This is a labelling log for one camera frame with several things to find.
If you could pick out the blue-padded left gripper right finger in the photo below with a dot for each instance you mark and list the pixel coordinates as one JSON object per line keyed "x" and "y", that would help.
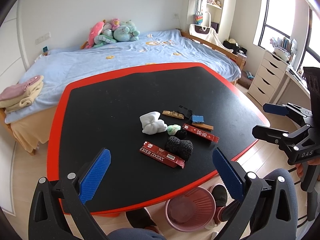
{"x": 268, "y": 206}

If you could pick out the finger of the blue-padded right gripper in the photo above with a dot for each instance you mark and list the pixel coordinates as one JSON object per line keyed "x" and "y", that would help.
{"x": 298, "y": 114}
{"x": 287, "y": 142}

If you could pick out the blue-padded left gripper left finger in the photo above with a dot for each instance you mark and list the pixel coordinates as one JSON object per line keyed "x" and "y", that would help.
{"x": 47, "y": 219}

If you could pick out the red long box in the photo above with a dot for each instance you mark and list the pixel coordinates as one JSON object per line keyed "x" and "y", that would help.
{"x": 200, "y": 133}
{"x": 161, "y": 155}

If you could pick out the thin wooden stick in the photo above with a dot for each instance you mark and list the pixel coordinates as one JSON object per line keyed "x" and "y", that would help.
{"x": 203, "y": 126}

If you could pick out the small blue box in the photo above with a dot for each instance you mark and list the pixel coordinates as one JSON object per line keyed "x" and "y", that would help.
{"x": 198, "y": 119}

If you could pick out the black plastic block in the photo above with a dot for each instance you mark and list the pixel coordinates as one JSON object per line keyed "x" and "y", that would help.
{"x": 187, "y": 113}

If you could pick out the black mesh ball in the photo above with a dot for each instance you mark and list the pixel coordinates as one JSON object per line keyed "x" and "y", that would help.
{"x": 181, "y": 148}

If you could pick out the green white wrapper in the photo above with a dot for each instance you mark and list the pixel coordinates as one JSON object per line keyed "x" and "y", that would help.
{"x": 173, "y": 129}

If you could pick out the tan wooden clip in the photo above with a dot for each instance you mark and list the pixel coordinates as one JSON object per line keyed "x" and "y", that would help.
{"x": 173, "y": 114}

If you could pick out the red long box front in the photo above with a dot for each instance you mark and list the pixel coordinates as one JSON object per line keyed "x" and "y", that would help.
{"x": 161, "y": 155}

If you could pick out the white tissue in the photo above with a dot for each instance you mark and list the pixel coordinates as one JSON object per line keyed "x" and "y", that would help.
{"x": 152, "y": 124}

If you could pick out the pink ribbed trash bin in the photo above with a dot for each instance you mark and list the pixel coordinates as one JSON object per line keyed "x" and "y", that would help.
{"x": 190, "y": 211}

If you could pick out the person right hand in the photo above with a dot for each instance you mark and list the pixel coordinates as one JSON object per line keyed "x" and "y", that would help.
{"x": 299, "y": 167}

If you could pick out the white desk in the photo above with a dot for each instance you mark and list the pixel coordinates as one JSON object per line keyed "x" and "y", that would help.
{"x": 291, "y": 89}

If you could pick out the white drawer cabinet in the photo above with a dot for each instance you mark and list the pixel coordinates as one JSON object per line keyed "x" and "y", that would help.
{"x": 268, "y": 78}

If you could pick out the right black slipper foot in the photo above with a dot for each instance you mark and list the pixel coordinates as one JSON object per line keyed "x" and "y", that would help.
{"x": 219, "y": 194}

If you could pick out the black slipper foot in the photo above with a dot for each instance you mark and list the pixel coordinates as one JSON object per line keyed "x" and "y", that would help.
{"x": 219, "y": 194}
{"x": 141, "y": 219}

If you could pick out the left black slipper foot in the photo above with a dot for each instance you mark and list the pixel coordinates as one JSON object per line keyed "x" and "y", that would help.
{"x": 141, "y": 219}

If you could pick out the bed with blue sheet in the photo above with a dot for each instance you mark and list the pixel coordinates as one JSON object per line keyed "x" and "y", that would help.
{"x": 31, "y": 125}

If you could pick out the red-edged black table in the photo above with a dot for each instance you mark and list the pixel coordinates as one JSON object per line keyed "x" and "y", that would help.
{"x": 103, "y": 111}

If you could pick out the white tote bag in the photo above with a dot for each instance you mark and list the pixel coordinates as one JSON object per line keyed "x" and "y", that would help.
{"x": 205, "y": 33}

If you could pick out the folded beige pink blankets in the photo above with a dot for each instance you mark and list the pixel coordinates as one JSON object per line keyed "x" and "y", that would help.
{"x": 21, "y": 95}

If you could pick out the rainbow small bag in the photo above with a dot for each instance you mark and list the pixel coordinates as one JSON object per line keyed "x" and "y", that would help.
{"x": 198, "y": 19}

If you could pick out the white shelf unit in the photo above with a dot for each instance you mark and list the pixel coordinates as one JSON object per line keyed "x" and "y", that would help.
{"x": 211, "y": 11}

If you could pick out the striped green plush toy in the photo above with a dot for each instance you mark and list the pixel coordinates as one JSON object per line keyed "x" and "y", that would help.
{"x": 106, "y": 37}

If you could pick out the pink plush toy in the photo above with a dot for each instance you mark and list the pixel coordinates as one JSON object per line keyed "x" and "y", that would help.
{"x": 95, "y": 31}

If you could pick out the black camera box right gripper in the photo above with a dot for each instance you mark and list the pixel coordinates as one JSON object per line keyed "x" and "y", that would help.
{"x": 312, "y": 76}

